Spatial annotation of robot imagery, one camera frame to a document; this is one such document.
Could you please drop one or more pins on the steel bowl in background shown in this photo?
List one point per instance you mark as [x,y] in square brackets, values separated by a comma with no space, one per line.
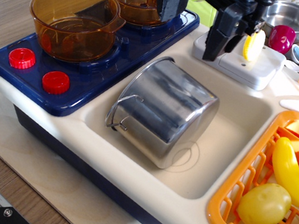
[281,13]

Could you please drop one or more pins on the stainless steel pot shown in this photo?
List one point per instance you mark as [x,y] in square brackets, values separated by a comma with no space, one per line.
[163,111]

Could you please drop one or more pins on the blue toy stove top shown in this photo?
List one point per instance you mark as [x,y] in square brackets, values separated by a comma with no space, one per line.
[134,47]

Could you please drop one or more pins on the red stove knob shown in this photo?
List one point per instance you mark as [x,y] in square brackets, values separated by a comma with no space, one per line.
[55,82]
[22,58]

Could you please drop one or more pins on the green plastic item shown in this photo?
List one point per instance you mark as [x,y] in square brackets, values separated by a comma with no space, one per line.
[204,10]

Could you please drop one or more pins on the yellow white toy faucet handle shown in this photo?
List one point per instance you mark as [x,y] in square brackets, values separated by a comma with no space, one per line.
[253,45]

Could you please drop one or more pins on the front amber plastic pot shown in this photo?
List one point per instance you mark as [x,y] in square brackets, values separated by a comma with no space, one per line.
[76,30]

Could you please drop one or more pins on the yellow toy banana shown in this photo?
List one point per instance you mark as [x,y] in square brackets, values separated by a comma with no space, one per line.
[286,168]

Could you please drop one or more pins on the left red stove knob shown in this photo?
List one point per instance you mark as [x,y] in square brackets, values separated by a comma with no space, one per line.
[22,58]

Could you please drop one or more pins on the magenta plastic cup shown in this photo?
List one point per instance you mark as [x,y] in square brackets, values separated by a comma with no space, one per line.
[281,38]

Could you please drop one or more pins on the yellow toy potato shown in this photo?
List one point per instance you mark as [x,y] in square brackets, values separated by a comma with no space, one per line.
[264,204]

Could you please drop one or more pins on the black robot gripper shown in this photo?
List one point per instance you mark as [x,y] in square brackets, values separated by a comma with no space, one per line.
[233,19]

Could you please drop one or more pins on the right red stove knob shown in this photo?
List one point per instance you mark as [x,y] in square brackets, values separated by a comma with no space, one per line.
[55,82]

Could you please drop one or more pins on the grey toy faucet base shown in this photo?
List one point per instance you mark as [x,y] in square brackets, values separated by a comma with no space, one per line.
[256,74]

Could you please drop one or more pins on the cream toy kitchen sink unit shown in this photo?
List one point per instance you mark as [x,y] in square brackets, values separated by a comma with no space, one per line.
[190,191]

